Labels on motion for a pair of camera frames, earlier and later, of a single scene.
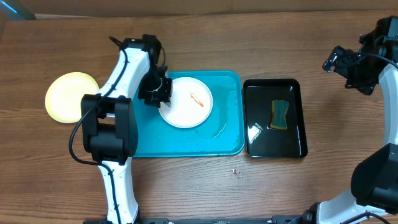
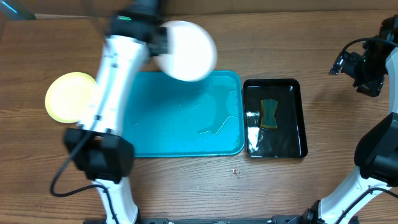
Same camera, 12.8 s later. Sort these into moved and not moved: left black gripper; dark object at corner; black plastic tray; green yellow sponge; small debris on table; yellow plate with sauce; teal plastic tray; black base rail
Moved: left black gripper; green yellow sponge
Not moved: black plastic tray; black base rail; teal plastic tray; yellow plate with sauce; small debris on table; dark object at corner
